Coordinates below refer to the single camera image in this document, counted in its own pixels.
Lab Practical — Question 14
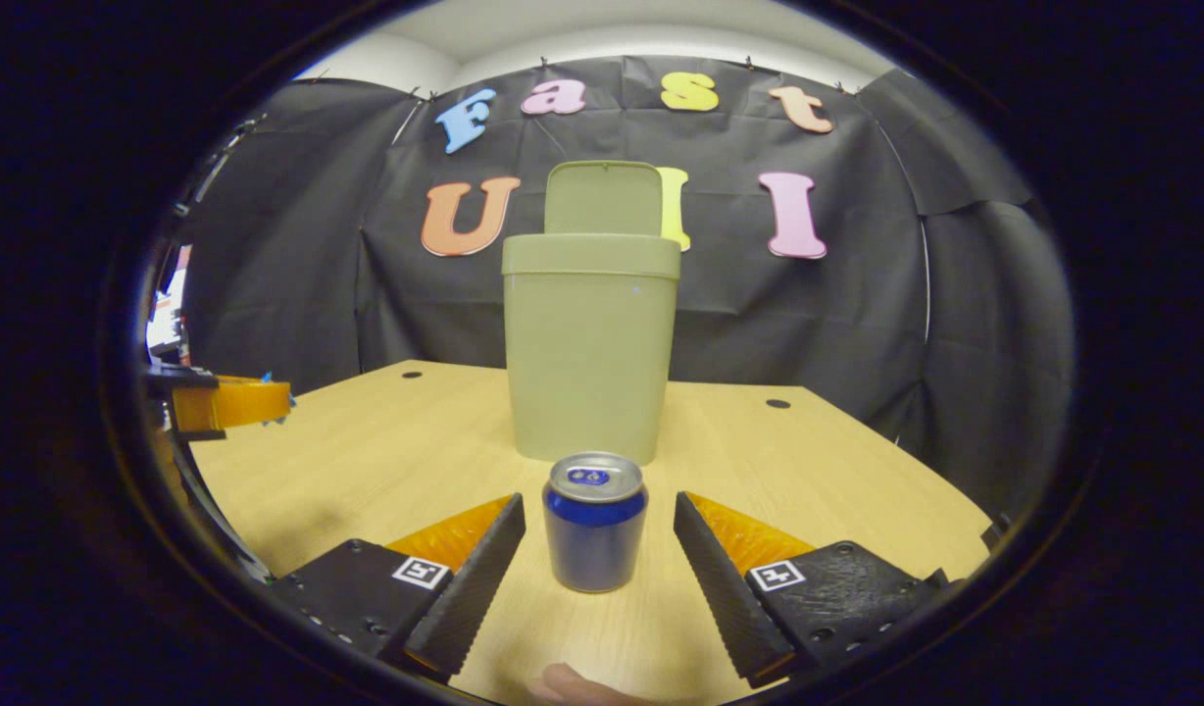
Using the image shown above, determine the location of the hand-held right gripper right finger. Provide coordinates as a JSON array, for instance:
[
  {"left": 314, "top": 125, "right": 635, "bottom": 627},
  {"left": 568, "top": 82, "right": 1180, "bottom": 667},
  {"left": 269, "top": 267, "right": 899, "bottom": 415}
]
[{"left": 674, "top": 491, "right": 953, "bottom": 689}]

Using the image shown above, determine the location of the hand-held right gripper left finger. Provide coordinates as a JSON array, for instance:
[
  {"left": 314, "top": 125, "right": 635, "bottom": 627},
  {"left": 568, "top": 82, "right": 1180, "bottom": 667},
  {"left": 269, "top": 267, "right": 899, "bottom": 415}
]
[{"left": 269, "top": 493, "right": 526, "bottom": 684}]

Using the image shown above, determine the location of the blue pop can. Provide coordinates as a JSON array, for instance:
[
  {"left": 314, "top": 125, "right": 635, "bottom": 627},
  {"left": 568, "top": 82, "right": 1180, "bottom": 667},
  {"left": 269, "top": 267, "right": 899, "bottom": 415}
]
[{"left": 543, "top": 451, "right": 649, "bottom": 593}]

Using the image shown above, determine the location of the green desktop garbage bin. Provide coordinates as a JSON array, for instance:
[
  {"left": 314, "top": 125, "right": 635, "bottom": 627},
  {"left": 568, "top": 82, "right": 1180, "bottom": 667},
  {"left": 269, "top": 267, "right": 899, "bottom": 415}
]
[{"left": 502, "top": 161, "right": 681, "bottom": 466}]

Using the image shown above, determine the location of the wooden desktop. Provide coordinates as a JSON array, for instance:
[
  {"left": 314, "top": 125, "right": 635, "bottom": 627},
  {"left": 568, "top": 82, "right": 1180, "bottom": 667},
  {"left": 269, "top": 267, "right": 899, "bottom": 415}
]
[{"left": 185, "top": 360, "right": 995, "bottom": 706}]

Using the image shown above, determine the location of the computer monitor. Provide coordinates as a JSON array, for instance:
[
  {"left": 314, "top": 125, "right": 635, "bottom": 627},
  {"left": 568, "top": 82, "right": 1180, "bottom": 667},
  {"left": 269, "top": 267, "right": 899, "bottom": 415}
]
[{"left": 147, "top": 245, "right": 193, "bottom": 356}]

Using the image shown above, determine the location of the black backdrop cloth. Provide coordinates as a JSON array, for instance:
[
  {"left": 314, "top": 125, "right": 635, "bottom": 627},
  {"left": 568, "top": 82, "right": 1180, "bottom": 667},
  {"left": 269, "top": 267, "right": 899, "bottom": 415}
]
[{"left": 166, "top": 56, "right": 1074, "bottom": 516}]

